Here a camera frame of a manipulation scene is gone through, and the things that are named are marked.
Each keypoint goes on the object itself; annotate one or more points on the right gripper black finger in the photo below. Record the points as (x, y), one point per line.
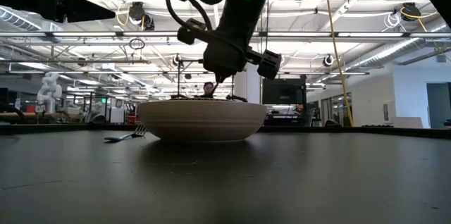
(235, 58)
(215, 58)

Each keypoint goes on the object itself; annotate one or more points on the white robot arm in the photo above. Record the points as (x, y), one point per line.
(49, 92)

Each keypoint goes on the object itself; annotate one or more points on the white column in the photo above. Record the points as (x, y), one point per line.
(252, 90)

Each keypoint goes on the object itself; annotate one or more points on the person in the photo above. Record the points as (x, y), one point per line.
(208, 90)

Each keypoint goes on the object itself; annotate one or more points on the black monitor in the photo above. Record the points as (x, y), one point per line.
(283, 92)

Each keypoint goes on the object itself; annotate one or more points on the beige brown deep plate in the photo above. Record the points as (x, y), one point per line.
(202, 122)

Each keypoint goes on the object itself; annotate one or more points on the grey door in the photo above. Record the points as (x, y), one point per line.
(438, 106)

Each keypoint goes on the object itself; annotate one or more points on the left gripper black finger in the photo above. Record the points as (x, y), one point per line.
(88, 9)

